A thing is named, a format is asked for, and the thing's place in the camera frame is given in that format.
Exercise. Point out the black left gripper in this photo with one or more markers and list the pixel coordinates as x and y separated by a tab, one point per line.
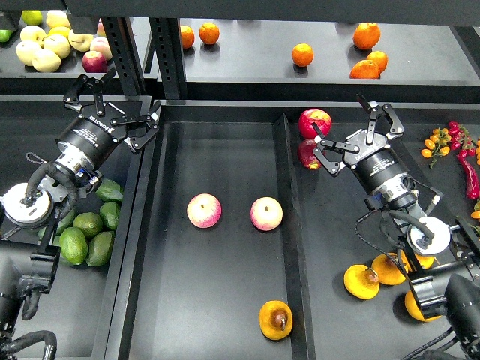
92	135

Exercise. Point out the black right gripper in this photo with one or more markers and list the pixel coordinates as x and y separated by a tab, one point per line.
371	159

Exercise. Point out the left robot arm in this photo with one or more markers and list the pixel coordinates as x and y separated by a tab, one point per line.
29	259

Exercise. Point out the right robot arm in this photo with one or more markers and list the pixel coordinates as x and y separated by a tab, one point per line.
440	262

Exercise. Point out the dark avocado top pile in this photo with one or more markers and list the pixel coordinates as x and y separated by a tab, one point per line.
110	191

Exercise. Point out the pale yellow pear right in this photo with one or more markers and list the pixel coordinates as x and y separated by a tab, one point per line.
80	42

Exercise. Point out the pale yellow pear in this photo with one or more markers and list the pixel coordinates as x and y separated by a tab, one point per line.
32	33
46	61
80	42
58	44
25	51

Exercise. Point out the pale yellow pear front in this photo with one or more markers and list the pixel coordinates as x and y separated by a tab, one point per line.
46	61

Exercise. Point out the pale yellow pear centre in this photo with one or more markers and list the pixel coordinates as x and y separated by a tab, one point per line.
58	44

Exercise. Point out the green avocado right pile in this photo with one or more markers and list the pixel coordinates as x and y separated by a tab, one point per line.
109	213

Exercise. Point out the round green avocado middle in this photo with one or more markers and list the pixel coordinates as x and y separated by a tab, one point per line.
89	223

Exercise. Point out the pale pear top shelf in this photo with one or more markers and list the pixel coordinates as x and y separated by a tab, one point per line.
56	18

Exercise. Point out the pale yellow pear upper left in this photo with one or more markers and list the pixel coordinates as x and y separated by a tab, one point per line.
32	33

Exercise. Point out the yellow pear middle pile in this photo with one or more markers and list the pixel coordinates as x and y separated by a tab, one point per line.
386	268

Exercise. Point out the red apple upper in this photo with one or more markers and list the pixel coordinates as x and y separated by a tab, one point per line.
316	116

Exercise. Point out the red apple on shelf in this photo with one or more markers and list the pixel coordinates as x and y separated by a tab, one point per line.
94	62

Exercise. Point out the dark red apple lower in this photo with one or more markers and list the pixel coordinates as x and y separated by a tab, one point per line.
305	152

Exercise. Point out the orange cherry tomato bunch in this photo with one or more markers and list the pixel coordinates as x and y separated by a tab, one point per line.
436	146

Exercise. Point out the peach on shelf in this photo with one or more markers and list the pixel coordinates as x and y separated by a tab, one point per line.
101	45

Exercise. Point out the orange shelf front right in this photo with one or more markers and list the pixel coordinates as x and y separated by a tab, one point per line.
365	69

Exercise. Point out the orange shelf small right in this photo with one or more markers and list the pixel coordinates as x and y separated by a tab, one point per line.
380	58

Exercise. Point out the red cherry tomato bunch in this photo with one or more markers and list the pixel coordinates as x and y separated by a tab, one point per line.
461	139

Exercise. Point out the yellow lemon on shelf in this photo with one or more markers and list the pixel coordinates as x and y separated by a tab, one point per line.
59	30

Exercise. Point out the orange shelf far left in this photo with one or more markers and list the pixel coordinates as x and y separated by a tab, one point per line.
187	36

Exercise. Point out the orange tomatoes right edge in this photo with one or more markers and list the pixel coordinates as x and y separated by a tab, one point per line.
477	151

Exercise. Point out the orange shelf top right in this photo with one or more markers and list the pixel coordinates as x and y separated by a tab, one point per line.
366	35

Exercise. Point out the red chili pepper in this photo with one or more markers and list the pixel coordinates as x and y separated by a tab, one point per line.
471	178

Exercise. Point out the orange shelf middle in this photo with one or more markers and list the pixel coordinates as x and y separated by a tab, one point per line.
302	54

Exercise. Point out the pink apple right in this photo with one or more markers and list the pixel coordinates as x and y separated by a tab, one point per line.
266	213

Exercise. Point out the pink apple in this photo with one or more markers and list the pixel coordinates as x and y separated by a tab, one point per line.
204	210
266	213

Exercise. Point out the green lime top shelf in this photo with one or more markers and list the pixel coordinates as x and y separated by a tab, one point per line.
32	17

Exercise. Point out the pink apple left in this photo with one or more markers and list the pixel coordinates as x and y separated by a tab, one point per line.
204	210

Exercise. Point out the green fruit shelf edge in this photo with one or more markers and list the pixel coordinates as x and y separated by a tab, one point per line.
5	35

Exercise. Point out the peach behind post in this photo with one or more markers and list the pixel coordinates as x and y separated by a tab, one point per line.
100	29

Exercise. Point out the black shelf post left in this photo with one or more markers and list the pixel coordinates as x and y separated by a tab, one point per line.
125	57

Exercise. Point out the black shelf post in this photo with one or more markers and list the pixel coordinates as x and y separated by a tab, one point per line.
125	57
167	41

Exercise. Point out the black shelf post right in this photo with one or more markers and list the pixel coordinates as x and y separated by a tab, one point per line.
167	41

